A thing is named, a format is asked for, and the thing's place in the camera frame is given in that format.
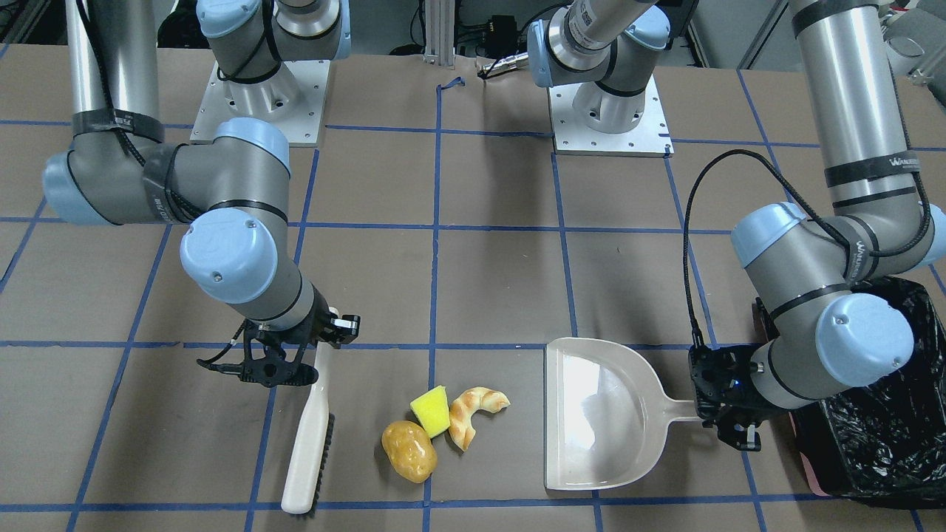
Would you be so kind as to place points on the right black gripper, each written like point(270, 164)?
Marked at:
point(323, 323)

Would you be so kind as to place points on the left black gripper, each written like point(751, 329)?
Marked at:
point(741, 436)

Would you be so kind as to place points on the beige hand brush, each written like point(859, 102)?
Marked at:
point(311, 440)

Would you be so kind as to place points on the beige plastic dustpan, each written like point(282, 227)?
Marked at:
point(607, 415)

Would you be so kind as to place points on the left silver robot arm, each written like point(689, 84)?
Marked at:
point(802, 265)

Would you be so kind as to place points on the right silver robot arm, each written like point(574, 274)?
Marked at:
point(232, 193)

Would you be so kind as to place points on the bin with black bag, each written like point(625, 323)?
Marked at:
point(884, 444)

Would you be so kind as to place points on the yellow sponge wedge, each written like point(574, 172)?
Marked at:
point(432, 411)

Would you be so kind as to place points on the yellow-brown potato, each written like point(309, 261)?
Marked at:
point(409, 450)

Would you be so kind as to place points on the toy croissant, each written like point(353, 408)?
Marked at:
point(471, 401)

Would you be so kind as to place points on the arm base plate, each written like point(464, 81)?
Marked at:
point(588, 121)
point(292, 100)

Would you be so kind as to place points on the aluminium frame post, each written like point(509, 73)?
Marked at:
point(439, 22)

